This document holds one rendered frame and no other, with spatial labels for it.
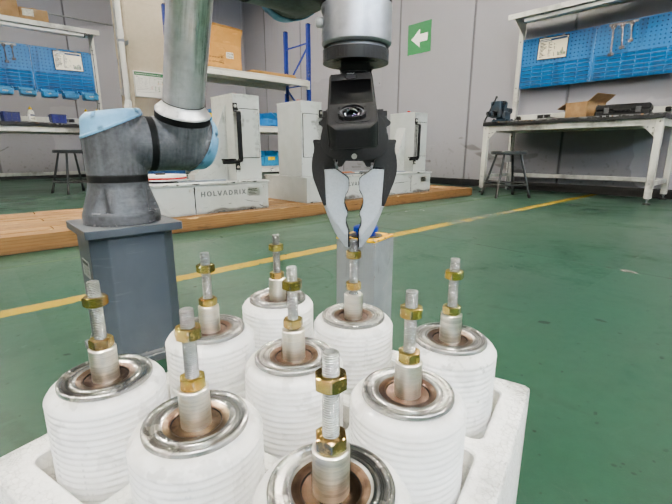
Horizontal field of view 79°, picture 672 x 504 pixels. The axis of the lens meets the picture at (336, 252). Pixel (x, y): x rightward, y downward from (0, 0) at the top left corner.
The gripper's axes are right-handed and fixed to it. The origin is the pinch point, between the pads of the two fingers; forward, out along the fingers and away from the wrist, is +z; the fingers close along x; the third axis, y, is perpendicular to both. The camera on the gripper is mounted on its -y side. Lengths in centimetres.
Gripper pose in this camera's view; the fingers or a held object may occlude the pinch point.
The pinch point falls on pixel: (353, 237)
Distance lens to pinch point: 47.0
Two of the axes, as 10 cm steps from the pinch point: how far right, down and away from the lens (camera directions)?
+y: 0.6, -2.4, 9.7
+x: -10.0, -0.1, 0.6
